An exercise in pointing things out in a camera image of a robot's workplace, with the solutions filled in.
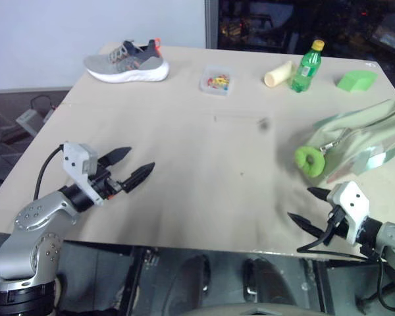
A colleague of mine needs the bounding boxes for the grey partition post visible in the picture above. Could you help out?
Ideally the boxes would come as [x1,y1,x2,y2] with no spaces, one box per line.
[204,0,220,50]

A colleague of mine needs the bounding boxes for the green foam block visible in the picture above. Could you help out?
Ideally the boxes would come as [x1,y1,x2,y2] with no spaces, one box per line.
[336,69,379,94]

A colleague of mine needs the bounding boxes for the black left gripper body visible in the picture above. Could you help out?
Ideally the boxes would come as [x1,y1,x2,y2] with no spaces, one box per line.
[88,163,126,201]

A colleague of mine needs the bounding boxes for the light green bag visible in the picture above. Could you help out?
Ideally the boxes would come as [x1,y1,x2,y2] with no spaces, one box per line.
[304,99,395,186]

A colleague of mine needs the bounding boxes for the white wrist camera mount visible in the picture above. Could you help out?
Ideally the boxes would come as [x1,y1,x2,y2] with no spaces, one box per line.
[61,142,105,207]
[325,180,371,246]

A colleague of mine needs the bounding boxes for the grey orange sneaker white sole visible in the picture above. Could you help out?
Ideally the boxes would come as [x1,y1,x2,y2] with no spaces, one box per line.
[83,38,171,84]

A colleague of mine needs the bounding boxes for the power adapter on floor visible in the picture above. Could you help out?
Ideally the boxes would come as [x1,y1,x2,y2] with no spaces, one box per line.
[15,108,45,136]

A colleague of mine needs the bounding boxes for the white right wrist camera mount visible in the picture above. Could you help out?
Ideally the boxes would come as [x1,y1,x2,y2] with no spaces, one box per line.
[325,180,371,246]

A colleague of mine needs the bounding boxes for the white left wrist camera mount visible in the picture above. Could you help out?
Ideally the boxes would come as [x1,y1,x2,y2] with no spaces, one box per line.
[61,142,105,207]

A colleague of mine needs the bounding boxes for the metal clasp zipper pull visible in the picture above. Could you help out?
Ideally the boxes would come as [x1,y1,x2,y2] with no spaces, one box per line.
[319,128,354,154]

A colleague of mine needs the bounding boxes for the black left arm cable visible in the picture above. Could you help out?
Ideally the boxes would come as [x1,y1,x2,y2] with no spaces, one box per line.
[33,146,65,201]

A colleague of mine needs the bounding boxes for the black table leg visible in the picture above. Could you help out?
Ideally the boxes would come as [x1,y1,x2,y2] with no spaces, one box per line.
[117,246,145,316]

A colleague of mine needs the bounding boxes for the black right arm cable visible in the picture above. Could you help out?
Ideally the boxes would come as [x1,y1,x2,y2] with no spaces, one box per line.
[296,226,395,312]

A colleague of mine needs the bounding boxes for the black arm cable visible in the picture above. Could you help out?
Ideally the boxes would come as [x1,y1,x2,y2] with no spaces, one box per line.
[296,226,395,312]
[33,146,65,201]

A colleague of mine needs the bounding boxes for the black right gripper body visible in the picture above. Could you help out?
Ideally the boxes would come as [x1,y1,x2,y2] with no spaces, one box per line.
[321,203,348,247]

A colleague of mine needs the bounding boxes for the green bottle yellow cap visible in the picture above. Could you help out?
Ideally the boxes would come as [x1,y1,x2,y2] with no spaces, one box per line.
[290,39,327,94]

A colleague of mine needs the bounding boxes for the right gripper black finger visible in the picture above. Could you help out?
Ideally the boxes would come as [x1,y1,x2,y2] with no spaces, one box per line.
[307,186,332,204]
[287,212,327,240]

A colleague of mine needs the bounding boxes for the cream foam cylinder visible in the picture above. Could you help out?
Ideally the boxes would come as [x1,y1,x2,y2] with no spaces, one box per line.
[263,60,298,89]

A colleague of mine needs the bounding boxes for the green plush ring charm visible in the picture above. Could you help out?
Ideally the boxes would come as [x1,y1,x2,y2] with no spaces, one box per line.
[294,145,327,180]

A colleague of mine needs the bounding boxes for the colourful small pieces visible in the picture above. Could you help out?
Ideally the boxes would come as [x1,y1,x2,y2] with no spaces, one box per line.
[205,74,231,92]

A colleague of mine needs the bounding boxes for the clear plastic box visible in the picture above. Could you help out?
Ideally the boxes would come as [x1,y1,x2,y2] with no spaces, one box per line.
[198,64,236,97]

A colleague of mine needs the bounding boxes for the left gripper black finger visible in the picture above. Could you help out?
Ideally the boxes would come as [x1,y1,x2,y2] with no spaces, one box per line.
[97,146,133,167]
[122,161,157,194]

